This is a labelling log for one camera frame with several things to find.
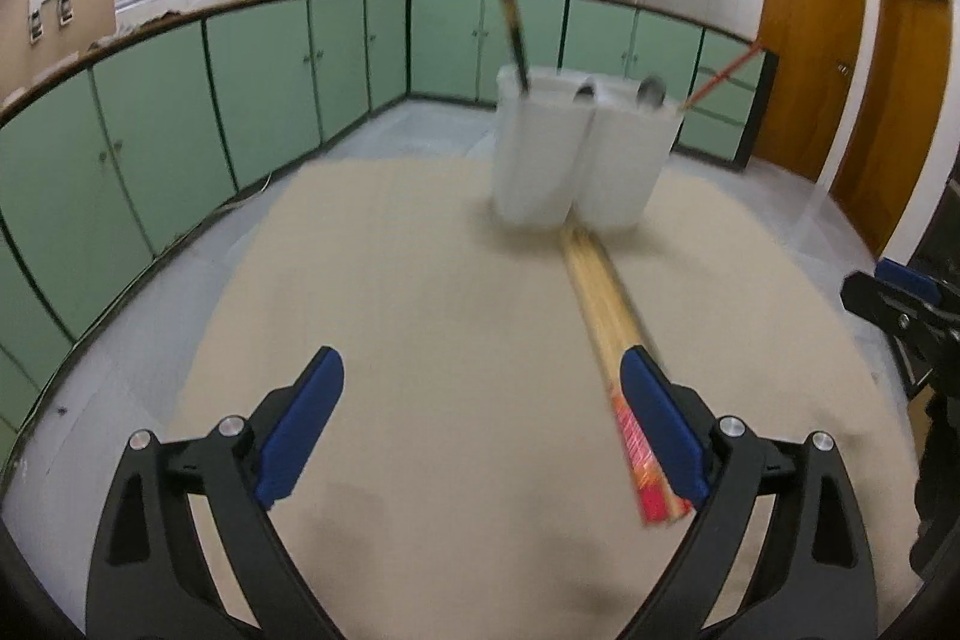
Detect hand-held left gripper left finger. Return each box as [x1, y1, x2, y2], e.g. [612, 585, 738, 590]
[85, 345, 346, 640]

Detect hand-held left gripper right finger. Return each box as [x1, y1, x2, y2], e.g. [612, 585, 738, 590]
[619, 344, 880, 640]

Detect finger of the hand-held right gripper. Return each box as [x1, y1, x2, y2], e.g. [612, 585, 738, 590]
[876, 257, 960, 330]
[840, 271, 938, 341]

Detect white double utensil holder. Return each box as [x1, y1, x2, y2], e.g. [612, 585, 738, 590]
[489, 64, 680, 230]

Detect black glass cabinet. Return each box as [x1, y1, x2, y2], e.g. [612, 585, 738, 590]
[904, 167, 960, 281]

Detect plain wooden door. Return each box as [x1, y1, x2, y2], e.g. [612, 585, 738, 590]
[829, 0, 953, 259]

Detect red patterned chopstick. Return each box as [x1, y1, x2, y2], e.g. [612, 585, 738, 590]
[679, 44, 766, 112]

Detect green lower kitchen cabinets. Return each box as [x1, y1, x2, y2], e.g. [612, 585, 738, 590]
[0, 0, 777, 461]

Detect black chopstick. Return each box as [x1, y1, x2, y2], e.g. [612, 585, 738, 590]
[499, 0, 533, 94]

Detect brown board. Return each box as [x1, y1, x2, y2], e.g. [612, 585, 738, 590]
[0, 0, 117, 94]

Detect white floor cable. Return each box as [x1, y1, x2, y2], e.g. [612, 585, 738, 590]
[225, 171, 275, 210]

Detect wooden door with handle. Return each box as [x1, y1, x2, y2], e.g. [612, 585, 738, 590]
[752, 0, 869, 184]

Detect white bracket device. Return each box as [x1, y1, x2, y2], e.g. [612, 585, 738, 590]
[28, 0, 76, 45]

